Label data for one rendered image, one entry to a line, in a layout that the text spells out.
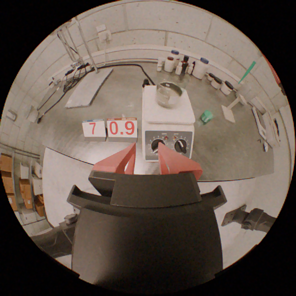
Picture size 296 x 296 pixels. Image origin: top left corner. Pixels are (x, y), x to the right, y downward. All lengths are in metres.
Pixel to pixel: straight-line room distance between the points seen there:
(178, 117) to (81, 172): 0.33
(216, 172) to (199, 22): 0.74
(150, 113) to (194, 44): 0.58
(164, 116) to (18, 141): 2.44
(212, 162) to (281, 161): 1.24
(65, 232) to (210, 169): 0.41
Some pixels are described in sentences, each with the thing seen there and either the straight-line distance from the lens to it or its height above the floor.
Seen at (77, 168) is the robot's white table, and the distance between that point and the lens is 0.35.
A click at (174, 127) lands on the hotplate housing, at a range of 0.21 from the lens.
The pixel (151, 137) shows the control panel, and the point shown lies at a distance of 0.21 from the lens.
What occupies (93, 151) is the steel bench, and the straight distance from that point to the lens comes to 0.31.
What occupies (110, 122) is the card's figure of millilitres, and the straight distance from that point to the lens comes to 0.27.
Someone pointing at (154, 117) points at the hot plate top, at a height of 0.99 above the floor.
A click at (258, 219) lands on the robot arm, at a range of 0.46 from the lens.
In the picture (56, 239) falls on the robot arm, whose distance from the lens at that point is 0.24.
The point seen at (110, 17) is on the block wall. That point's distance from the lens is 0.73.
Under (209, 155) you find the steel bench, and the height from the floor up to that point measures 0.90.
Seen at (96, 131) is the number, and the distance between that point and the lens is 0.30.
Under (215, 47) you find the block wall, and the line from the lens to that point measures 0.73.
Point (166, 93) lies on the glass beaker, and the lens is 0.17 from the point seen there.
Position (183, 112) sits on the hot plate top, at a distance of 0.22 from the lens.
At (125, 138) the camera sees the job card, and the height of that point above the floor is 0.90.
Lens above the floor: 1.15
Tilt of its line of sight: 77 degrees down
